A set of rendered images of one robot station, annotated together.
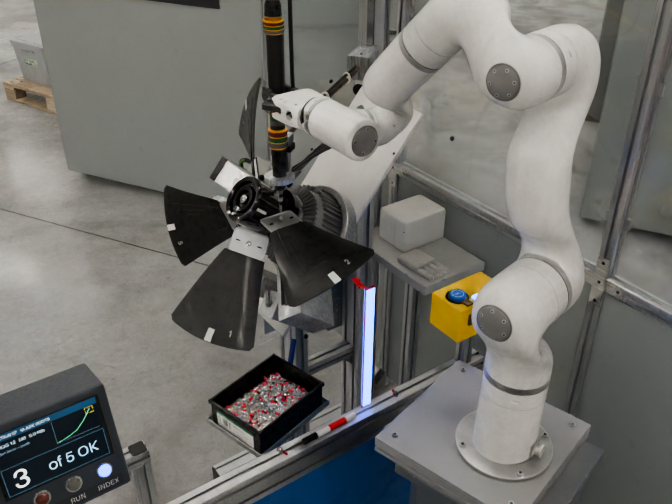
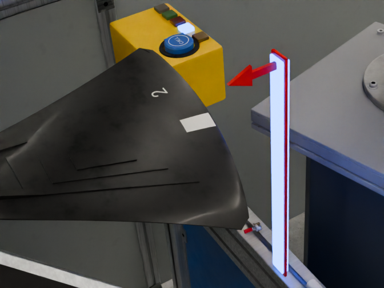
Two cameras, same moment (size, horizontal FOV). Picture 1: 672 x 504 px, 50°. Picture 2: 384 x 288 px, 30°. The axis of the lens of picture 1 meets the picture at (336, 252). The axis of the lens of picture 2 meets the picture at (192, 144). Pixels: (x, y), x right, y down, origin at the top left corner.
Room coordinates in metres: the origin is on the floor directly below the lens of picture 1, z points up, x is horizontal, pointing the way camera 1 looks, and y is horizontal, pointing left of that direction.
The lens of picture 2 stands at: (1.24, 0.55, 1.59)
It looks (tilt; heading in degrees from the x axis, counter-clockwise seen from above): 39 degrees down; 279
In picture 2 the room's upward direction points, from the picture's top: 6 degrees counter-clockwise
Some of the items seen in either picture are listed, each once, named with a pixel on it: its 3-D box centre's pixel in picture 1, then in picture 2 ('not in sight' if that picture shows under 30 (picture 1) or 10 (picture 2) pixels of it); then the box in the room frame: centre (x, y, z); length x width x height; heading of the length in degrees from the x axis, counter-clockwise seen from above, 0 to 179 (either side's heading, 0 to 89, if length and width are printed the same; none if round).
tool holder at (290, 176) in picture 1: (280, 158); not in sight; (1.53, 0.13, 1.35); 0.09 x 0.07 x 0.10; 160
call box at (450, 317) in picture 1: (469, 308); (167, 63); (1.40, -0.32, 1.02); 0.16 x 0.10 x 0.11; 125
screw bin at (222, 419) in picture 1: (267, 402); not in sight; (1.26, 0.16, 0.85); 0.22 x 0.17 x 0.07; 140
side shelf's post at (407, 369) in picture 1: (408, 358); not in sight; (1.93, -0.25, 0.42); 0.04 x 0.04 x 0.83; 35
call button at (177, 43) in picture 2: (457, 295); (179, 44); (1.37, -0.28, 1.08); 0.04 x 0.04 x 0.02
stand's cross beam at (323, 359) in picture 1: (325, 358); not in sight; (1.76, 0.03, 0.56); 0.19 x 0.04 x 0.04; 125
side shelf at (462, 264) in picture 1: (415, 252); not in sight; (1.93, -0.25, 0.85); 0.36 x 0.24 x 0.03; 35
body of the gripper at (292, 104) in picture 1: (304, 108); not in sight; (1.44, 0.07, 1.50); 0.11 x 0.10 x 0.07; 35
